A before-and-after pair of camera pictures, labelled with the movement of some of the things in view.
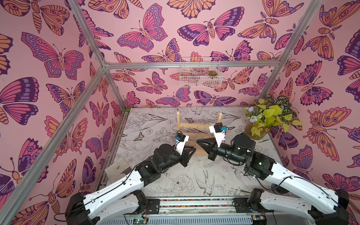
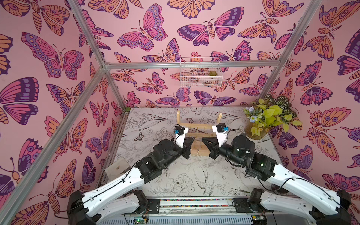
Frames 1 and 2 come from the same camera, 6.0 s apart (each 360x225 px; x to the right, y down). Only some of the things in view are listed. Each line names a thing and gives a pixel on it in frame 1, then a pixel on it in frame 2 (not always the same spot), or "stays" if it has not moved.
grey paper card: [117, 170] stays
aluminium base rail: [205, 211] stays
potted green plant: [270, 111] stays
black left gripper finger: [188, 151] → [188, 141]
